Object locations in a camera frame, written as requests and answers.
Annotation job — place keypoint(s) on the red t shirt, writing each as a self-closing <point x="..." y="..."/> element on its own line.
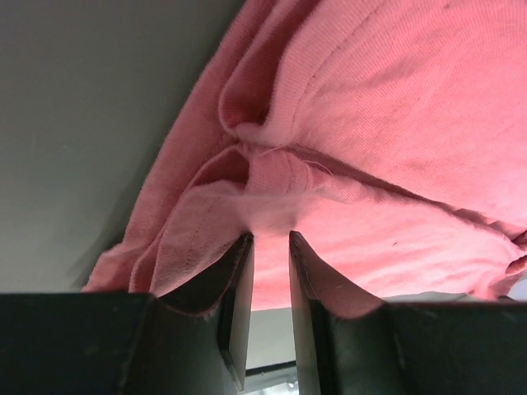
<point x="391" y="134"/>

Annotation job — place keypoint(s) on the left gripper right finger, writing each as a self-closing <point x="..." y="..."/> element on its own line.
<point x="349" y="341"/>

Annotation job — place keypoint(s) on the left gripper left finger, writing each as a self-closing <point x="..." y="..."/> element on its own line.
<point x="191" y="341"/>

